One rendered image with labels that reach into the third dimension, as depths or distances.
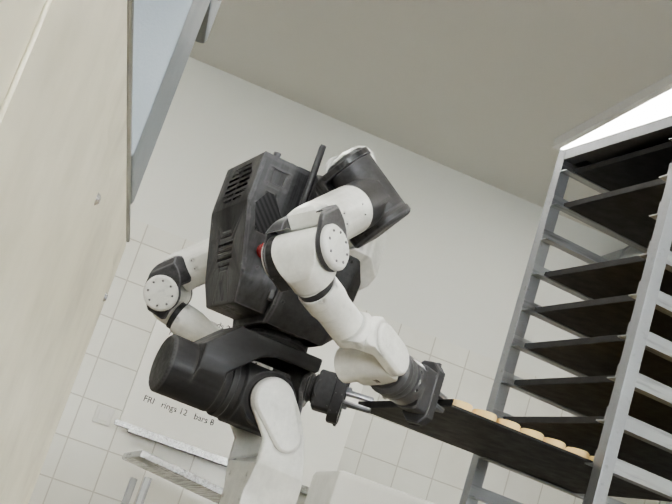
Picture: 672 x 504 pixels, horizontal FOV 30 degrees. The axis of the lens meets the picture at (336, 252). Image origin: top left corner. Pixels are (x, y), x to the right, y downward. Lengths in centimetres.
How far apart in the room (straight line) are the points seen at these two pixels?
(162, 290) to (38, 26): 230
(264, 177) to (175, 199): 396
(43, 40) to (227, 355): 194
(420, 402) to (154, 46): 156
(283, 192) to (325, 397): 51
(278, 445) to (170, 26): 157
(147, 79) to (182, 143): 555
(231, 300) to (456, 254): 441
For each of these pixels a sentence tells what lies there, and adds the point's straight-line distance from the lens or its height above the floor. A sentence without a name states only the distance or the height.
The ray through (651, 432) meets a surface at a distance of 263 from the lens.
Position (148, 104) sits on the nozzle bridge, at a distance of 82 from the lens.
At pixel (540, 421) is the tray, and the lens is 278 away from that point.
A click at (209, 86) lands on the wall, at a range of 649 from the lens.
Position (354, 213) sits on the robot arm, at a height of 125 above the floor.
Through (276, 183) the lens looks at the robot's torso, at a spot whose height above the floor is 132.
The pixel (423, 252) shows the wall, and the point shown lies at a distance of 662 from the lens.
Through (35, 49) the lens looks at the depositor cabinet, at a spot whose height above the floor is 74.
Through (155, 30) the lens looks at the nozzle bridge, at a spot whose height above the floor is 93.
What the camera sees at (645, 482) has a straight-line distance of 263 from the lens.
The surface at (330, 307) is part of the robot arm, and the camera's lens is 207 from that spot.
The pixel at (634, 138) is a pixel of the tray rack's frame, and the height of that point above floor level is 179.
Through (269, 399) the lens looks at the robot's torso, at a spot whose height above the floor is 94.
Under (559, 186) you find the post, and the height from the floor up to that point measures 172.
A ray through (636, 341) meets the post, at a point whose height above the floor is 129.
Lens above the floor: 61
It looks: 15 degrees up
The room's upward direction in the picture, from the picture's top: 18 degrees clockwise
